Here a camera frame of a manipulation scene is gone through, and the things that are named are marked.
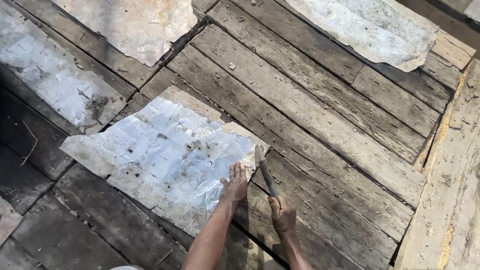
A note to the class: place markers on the person's left hand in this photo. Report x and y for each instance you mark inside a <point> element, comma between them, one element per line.
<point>235,186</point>

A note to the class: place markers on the person's right hand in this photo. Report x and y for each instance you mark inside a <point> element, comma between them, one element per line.
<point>283,219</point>

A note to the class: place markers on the person's right fingers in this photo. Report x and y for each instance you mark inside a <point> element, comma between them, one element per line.
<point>275,210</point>

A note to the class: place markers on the metal hammer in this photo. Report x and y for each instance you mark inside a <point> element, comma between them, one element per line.
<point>264,170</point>

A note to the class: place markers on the silver metal sheet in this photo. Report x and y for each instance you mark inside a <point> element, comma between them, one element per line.
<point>168,159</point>

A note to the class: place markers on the small white debris chip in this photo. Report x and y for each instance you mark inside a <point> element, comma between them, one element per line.
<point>232,66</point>

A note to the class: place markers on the light wooden beam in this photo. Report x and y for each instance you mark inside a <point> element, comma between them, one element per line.
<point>446,172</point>

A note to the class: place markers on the torn white metal sheet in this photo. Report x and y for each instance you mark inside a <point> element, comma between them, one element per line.
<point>367,28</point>

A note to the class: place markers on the pale dented metal sheet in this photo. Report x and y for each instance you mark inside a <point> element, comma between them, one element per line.
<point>131,26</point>

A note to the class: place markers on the thin dry twig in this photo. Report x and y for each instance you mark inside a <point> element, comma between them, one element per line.
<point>30,144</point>

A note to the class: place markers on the weathered grey metal sheet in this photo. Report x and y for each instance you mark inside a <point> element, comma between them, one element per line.
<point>52,78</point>

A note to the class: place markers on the small grey metal sheet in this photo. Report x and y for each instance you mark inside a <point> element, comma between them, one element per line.
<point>7,221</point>

